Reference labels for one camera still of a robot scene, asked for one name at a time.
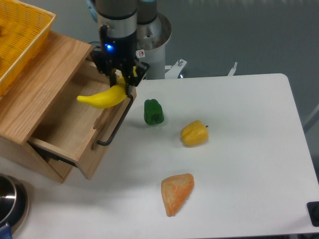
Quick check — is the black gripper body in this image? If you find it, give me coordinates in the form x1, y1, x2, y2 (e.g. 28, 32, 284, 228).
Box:
90, 24, 148, 77

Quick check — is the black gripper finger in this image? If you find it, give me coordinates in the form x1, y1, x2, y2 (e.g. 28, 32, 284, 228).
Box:
97, 59, 117, 87
126, 65, 149, 95

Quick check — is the yellow toy banana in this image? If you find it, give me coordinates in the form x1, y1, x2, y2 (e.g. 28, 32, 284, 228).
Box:
76, 70, 132, 109

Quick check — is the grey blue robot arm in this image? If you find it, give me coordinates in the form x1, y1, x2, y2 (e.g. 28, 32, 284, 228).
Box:
90, 0, 160, 95

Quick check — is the open wooden top drawer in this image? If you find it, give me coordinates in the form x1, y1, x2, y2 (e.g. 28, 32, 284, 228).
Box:
28, 61, 130, 179

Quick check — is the wooden drawer cabinet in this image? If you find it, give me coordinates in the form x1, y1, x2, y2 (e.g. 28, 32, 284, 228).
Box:
0, 31, 93, 183

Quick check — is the green toy bell pepper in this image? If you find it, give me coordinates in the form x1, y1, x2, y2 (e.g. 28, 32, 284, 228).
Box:
144, 99, 164, 125

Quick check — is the yellow toy bell pepper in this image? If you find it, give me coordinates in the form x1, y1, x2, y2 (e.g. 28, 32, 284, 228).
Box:
180, 120, 209, 146

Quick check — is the yellow plastic basket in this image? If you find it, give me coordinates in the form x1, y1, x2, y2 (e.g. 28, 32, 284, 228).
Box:
0, 0, 56, 95

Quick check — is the orange toy bread wedge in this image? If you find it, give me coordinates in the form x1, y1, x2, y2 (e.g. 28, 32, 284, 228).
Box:
161, 173, 194, 217

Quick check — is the steel pot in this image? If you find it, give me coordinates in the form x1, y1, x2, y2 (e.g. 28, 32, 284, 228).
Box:
0, 174, 29, 236

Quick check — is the black corner table clamp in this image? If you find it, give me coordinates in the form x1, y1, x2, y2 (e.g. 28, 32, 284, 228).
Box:
307, 201, 319, 227

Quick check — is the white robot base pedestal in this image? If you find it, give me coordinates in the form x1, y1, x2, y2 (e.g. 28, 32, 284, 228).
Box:
136, 13, 171, 80

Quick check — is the black drawer handle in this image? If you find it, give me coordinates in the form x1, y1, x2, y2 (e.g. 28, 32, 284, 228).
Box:
96, 94, 134, 146

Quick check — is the blue pot handle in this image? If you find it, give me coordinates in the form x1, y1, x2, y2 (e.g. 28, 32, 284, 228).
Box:
0, 223, 13, 239

